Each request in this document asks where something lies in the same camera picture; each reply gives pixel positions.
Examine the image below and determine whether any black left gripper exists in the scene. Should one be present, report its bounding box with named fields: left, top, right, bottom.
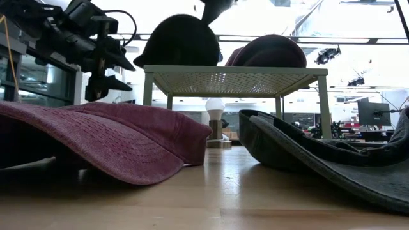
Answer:
left=36, top=17, right=137, bottom=102

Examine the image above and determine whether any dark grey baseball cap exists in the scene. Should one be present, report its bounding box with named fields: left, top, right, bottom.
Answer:
left=133, top=0, right=237, bottom=68
left=238, top=107, right=409, bottom=215

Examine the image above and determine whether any small green perforated shelf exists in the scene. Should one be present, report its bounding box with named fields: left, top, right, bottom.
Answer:
left=143, top=65, right=332, bottom=140

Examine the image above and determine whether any black ceiling spotlight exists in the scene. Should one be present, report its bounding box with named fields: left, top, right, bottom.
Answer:
left=314, top=46, right=342, bottom=66
left=347, top=77, right=366, bottom=87

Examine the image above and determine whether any long ceiling light strip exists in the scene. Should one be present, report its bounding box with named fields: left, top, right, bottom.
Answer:
left=116, top=31, right=409, bottom=45

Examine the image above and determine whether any black computer monitor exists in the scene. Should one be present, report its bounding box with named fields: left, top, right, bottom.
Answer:
left=357, top=100, right=392, bottom=127

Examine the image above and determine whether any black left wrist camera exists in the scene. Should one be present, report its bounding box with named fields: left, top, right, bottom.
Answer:
left=63, top=0, right=119, bottom=36

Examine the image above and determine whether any yellow hanging cable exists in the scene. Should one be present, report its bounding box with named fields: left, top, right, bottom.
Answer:
left=0, top=14, right=20, bottom=103

